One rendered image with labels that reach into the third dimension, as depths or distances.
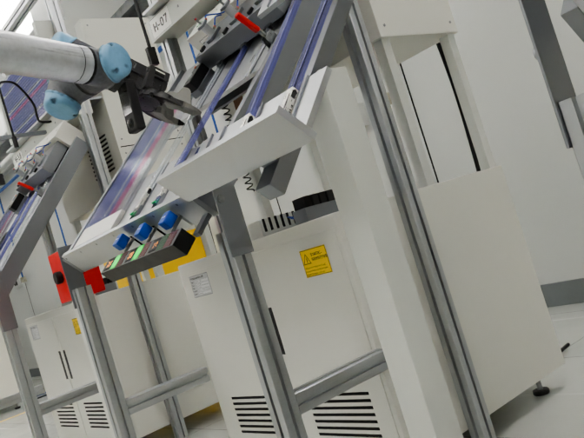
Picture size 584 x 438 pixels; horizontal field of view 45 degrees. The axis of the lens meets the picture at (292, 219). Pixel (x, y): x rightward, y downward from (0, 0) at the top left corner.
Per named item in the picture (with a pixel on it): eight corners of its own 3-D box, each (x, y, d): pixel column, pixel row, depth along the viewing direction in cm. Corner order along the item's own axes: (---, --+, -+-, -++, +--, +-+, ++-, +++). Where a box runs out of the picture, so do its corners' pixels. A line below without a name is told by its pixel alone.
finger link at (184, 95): (207, 90, 167) (169, 79, 164) (202, 112, 164) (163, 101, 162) (204, 96, 169) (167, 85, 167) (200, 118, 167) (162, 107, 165)
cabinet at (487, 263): (421, 496, 146) (332, 212, 148) (239, 474, 200) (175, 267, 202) (573, 384, 187) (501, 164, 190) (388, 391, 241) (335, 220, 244)
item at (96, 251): (214, 216, 132) (184, 195, 130) (84, 272, 183) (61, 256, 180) (216, 211, 133) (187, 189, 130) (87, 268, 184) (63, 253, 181)
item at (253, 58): (284, 76, 151) (268, 60, 149) (149, 161, 202) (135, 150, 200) (334, -20, 168) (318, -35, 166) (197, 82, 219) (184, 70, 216)
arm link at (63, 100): (65, 89, 141) (76, 48, 146) (33, 109, 147) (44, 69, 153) (96, 109, 146) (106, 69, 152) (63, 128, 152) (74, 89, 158)
